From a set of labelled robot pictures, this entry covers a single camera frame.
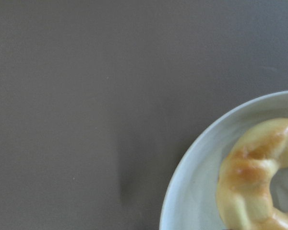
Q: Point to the white shallow bowl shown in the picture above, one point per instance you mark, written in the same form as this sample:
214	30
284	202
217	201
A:
190	202

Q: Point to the twisted ring donut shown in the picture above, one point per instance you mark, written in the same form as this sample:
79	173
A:
243	193

